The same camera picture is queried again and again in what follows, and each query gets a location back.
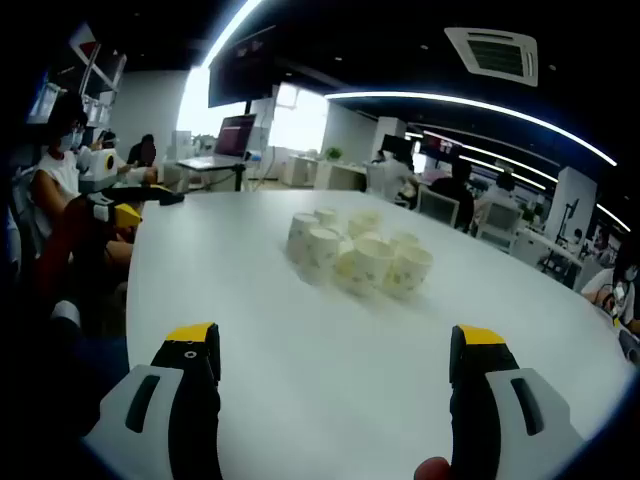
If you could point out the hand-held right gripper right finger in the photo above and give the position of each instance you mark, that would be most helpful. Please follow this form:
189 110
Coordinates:
475 400

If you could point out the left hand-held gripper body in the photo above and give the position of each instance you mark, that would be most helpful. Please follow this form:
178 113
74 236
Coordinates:
100 172

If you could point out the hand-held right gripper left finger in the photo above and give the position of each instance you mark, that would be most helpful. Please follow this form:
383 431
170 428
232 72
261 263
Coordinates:
195 400

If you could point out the cluster of paper cups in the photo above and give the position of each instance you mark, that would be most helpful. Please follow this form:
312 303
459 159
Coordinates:
320 250

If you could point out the person's right hand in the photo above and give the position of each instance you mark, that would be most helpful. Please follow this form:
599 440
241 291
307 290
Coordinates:
432 470

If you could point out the monitor with purple screen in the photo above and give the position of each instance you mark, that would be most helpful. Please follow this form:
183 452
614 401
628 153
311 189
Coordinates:
235 135

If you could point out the white table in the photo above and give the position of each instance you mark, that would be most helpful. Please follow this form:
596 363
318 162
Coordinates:
300 360

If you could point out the large dark display screen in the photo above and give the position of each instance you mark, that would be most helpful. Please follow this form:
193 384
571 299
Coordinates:
240 70

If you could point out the white office chair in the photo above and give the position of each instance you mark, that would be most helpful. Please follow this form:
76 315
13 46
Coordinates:
440 207
500 225

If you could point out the white low cabinet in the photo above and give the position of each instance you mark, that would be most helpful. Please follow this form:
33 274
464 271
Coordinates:
330 175

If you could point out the ceiling light strip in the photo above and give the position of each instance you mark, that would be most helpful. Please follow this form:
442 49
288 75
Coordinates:
615 218
235 32
475 102

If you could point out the potted green plant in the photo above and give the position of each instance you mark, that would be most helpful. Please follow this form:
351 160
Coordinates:
334 153

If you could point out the black tripod stand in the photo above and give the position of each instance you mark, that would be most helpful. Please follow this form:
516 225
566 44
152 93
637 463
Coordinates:
573 207

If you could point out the black monitor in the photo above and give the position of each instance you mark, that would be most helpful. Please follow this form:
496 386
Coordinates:
397 142

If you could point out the ceiling air conditioner unit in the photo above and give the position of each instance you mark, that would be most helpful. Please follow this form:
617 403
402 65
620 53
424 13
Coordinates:
492 55

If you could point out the wall screen with red picture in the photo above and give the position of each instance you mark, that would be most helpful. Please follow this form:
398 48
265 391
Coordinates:
435 145

